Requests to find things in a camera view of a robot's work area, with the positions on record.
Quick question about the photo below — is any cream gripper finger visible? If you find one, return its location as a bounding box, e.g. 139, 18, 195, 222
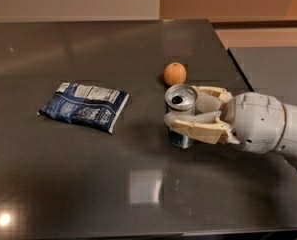
175, 112, 241, 145
194, 86, 233, 114

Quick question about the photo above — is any silver redbull can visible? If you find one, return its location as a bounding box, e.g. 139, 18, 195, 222
164, 84, 197, 149

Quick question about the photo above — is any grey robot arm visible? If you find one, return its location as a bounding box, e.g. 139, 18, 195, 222
164, 84, 297, 169

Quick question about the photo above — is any orange fruit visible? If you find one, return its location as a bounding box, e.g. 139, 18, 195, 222
163, 62, 187, 86

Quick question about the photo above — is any blue chip bag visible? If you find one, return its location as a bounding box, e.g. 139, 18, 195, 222
38, 82, 129, 134

